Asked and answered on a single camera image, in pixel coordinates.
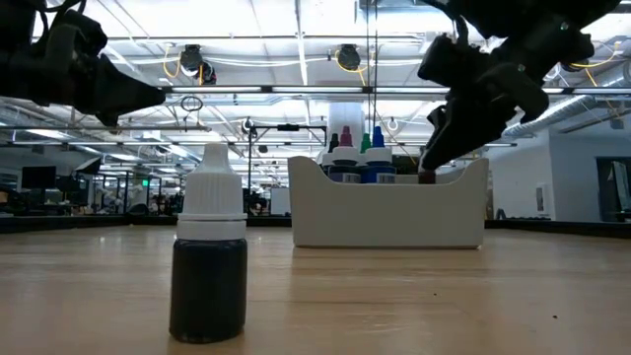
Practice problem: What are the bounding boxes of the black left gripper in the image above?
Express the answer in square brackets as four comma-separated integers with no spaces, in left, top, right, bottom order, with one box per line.
[0,0,168,127]

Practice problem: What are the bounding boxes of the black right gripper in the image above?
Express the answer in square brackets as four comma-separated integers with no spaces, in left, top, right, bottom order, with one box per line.
[417,28,596,173]

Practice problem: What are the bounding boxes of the purple-capped large dropper bottle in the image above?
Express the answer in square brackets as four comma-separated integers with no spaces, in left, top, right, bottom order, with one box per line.
[327,125,362,184]

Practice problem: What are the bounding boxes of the black mesh computer case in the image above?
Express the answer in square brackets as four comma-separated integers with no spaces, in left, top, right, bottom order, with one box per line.
[393,155,423,177]

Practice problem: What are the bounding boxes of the black monitor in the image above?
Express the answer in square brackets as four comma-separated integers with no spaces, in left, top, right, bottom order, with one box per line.
[20,166,58,190]

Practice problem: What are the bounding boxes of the white plastic bin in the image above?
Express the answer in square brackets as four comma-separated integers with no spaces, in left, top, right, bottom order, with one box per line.
[288,156,490,249]

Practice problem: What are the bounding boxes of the small black dropper bottle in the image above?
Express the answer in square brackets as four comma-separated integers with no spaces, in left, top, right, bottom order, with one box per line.
[169,142,249,345]

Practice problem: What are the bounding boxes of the black hanging cable loop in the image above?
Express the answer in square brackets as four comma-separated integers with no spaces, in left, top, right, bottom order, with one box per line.
[179,95,204,113]

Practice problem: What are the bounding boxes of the silver ventilation duct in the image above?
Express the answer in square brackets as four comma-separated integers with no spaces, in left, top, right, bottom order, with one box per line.
[502,61,631,144]

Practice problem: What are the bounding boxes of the white wall panel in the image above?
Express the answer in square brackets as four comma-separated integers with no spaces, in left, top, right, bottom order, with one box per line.
[534,182,549,214]

